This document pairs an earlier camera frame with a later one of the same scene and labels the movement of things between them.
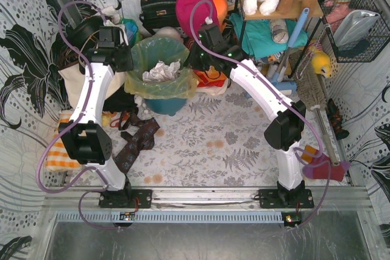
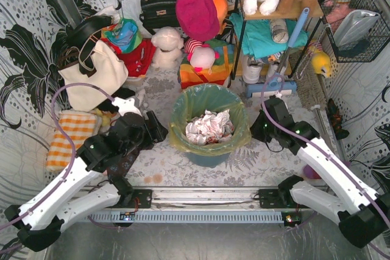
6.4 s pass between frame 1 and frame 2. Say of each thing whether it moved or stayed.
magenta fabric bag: stayed
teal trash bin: moved
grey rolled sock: stayed
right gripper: moved
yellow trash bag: moved
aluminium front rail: stayed
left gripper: moved
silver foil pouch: stayed
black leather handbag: stayed
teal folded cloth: stayed
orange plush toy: stayed
